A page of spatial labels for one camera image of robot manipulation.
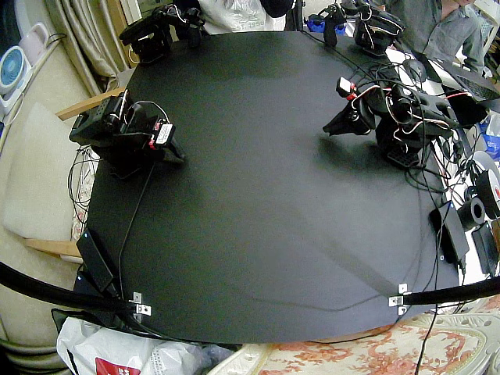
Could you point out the black follower arm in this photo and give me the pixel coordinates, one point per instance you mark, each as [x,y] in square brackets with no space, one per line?
[97,129]
[426,104]

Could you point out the black computer mouse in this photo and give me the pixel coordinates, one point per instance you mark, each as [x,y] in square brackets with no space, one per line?
[415,69]

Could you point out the blue plastic object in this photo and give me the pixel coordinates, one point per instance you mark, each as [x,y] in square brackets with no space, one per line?
[315,22]

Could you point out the wooden chair with cushion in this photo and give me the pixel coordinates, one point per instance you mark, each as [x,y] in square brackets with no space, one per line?
[39,168]

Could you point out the black laptop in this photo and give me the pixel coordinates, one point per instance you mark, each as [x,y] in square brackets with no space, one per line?
[468,88]

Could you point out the beige curtain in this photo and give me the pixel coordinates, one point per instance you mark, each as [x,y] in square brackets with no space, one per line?
[86,43]

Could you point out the person in grey shirt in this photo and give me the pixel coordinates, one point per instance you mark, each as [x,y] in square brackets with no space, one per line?
[449,33]

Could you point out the black power adapter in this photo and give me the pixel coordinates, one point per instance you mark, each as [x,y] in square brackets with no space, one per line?
[93,258]
[451,230]

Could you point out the blue printed packet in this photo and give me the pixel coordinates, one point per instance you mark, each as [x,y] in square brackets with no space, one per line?
[492,138]

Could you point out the person in white shirt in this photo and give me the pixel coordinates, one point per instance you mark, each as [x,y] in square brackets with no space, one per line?
[238,17]

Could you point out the black tape roll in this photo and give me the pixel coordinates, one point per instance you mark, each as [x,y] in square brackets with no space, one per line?
[466,216]

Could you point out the black filament spool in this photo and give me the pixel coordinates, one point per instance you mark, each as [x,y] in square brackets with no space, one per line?
[488,193]

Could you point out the pale pink plastic appliance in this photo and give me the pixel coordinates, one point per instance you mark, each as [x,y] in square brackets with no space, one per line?
[35,41]

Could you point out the white and blue fan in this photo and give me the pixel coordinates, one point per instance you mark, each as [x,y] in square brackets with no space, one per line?
[11,68]

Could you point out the black curved boom tube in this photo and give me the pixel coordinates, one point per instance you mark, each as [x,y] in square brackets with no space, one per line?
[453,293]
[47,289]

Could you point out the small black power brick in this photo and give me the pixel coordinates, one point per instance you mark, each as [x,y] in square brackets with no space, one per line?
[485,250]

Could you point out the white plastic bag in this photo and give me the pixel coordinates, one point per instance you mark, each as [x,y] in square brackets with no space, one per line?
[117,351]

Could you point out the floral patterned cloth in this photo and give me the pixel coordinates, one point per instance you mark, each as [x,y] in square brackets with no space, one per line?
[351,355]

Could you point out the white-labelled wrist camera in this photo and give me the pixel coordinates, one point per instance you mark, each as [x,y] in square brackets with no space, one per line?
[163,134]

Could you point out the white-faced wrist camera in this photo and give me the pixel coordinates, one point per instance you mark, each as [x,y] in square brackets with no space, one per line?
[345,86]

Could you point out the metal mounting bracket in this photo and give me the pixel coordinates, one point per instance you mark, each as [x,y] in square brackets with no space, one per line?
[398,300]
[142,308]

